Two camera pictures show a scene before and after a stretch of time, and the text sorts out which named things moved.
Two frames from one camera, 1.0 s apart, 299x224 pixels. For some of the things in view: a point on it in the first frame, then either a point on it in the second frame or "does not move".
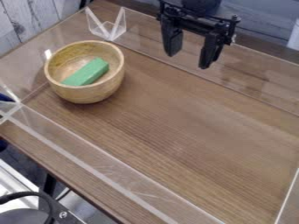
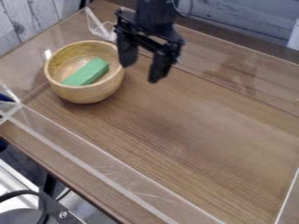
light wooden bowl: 72,54 does not move
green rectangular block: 89,72 does not move
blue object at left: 5,98 does not move
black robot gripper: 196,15 → 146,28
